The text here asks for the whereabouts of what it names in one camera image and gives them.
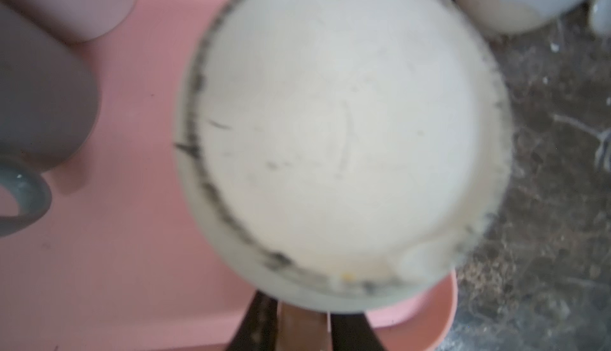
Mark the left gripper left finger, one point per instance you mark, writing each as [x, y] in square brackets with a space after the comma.
[259, 327]

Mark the pink plastic tray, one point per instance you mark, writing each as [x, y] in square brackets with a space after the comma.
[118, 262]

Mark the beige mug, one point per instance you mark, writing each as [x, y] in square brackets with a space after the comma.
[343, 155]

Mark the tall dark grey mug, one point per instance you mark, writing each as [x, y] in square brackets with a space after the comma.
[49, 106]

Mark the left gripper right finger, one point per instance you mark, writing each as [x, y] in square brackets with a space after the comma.
[352, 332]

